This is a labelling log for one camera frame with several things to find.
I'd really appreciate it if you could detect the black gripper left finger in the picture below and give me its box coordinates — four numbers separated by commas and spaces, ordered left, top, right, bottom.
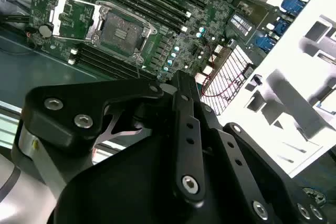
20, 69, 208, 206

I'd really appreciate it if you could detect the metal socket cover frame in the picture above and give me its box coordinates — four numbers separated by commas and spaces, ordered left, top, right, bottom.
48, 0, 103, 44

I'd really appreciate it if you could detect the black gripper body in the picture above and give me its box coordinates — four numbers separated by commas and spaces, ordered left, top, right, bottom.
52, 129, 255, 224

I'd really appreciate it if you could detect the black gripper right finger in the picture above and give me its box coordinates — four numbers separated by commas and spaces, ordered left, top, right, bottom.
194, 102, 330, 224

